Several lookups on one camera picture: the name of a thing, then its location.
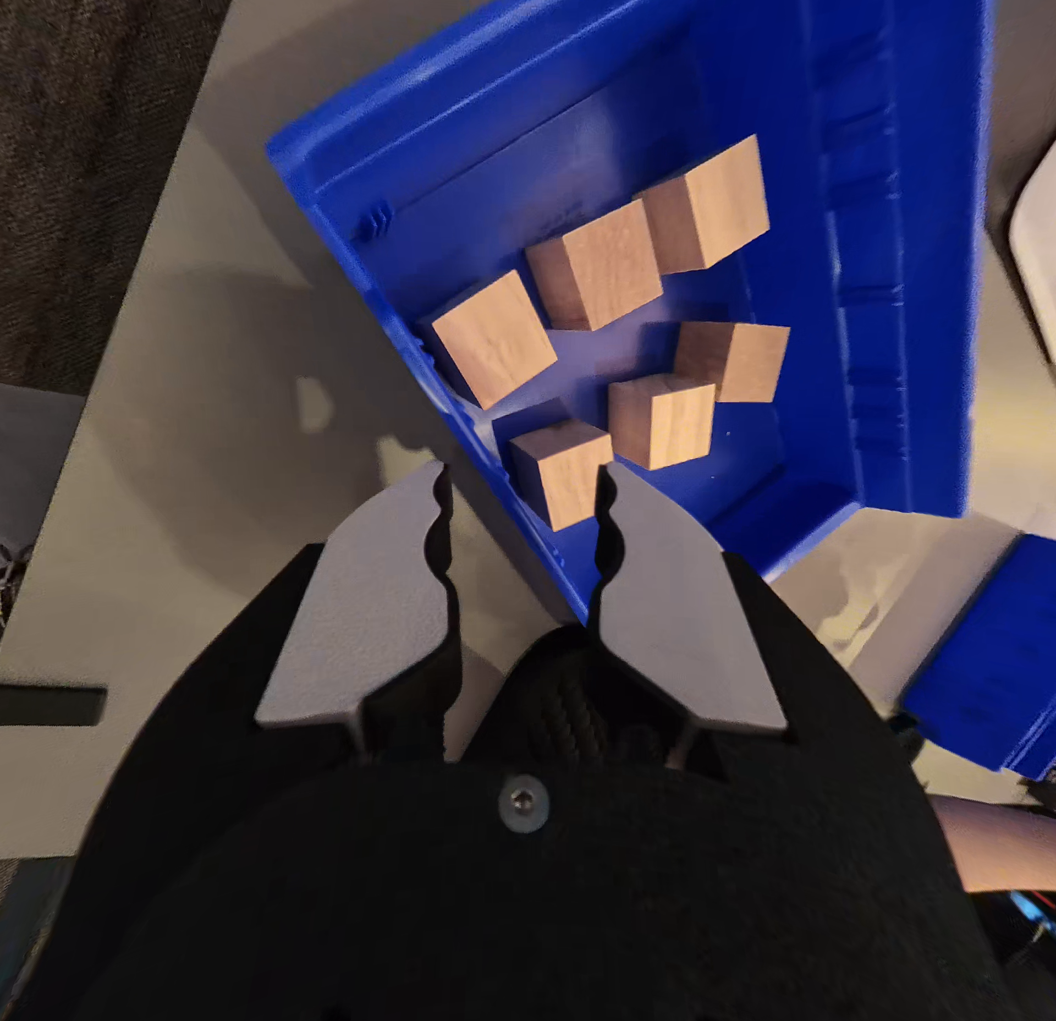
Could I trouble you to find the blue plastic bin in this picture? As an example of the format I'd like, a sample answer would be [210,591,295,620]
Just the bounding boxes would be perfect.
[899,530,1056,780]
[266,0,999,628]

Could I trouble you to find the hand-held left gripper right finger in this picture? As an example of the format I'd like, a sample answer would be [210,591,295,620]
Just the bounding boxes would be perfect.
[586,462,790,768]

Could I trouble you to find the group of wooden cubes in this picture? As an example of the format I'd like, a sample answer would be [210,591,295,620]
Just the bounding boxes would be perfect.
[429,134,791,534]

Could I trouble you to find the person's right forearm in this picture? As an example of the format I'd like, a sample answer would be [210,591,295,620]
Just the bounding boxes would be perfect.
[928,794,1056,894]

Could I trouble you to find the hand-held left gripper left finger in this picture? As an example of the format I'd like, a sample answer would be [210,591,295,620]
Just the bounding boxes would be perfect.
[254,460,463,765]

